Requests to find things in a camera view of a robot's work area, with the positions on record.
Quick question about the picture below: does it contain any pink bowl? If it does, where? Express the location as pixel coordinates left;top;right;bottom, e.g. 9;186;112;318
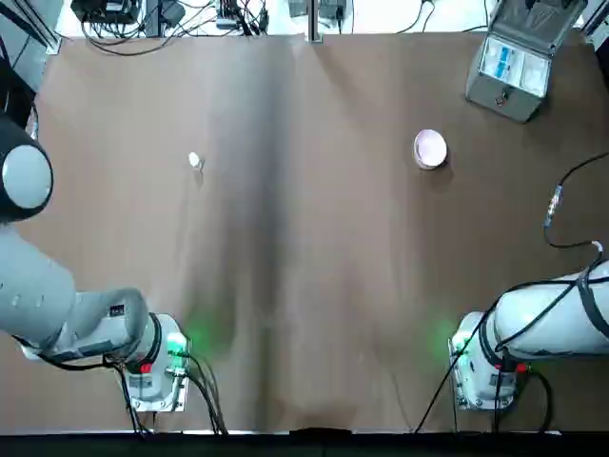
412;129;449;171

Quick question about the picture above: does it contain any black electronics box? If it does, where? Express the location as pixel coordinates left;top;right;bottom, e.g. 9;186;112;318
70;0;140;24

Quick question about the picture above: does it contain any small grey hub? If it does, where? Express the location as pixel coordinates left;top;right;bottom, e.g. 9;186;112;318
215;0;240;29

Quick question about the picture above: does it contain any black power adapter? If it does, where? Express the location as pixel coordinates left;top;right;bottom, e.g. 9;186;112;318
145;0;187;38

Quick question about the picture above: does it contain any blue white packet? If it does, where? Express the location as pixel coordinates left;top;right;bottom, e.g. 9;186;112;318
493;45;514;78

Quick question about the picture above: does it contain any silver metal case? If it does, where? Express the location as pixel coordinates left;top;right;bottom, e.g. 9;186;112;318
464;0;590;125

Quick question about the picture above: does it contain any black backdrop cloth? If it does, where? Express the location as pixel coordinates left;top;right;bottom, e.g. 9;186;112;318
0;430;609;457

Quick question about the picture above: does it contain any black left foot cable bundle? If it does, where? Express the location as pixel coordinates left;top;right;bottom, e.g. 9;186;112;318
183;349;230;437

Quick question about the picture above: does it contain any aluminium post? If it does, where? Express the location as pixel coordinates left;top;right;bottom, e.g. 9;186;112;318
305;0;325;44

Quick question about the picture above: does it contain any black right foot cable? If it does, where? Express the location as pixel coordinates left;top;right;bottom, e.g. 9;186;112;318
411;351;461;435

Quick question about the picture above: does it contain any black cable silver connector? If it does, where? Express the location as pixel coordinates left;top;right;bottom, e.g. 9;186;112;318
541;150;609;248

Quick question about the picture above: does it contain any aluminium frame rail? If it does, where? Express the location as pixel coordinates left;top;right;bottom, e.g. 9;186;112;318
26;0;63;54
580;0;609;49

